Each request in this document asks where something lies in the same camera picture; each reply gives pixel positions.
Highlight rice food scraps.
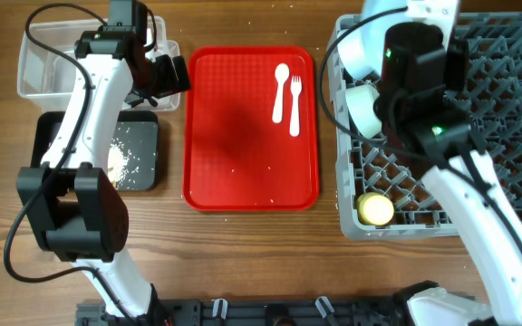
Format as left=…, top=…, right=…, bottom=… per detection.
left=108, top=123, right=142, bottom=190

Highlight light blue small bowl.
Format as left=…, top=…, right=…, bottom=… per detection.
left=337, top=26, right=383, bottom=80

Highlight white plastic spoon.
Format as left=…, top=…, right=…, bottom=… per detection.
left=272, top=63, right=289, bottom=123

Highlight mint green bowl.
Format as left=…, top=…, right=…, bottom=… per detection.
left=345, top=84, right=382, bottom=139

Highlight white plastic fork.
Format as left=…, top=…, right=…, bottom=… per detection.
left=289, top=76, right=303, bottom=137

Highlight yellow plastic cup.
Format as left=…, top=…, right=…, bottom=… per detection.
left=357, top=192, right=394, bottom=226

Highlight light blue plate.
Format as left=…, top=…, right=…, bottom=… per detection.
left=361, top=0, right=407, bottom=70

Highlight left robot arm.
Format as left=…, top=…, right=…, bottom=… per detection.
left=16, top=1, right=190, bottom=325

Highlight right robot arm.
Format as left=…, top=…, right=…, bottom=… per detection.
left=374, top=22, right=522, bottom=325

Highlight grey dishwasher rack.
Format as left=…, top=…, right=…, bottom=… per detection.
left=335, top=12, right=522, bottom=240

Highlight black plastic tray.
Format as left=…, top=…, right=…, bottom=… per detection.
left=30, top=110, right=160, bottom=192

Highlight red serving tray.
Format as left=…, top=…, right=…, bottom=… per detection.
left=182, top=46, right=320, bottom=212

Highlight clear plastic bin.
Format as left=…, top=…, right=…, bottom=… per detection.
left=17, top=16, right=180, bottom=112

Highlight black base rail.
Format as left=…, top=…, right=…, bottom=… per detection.
left=75, top=296, right=407, bottom=326

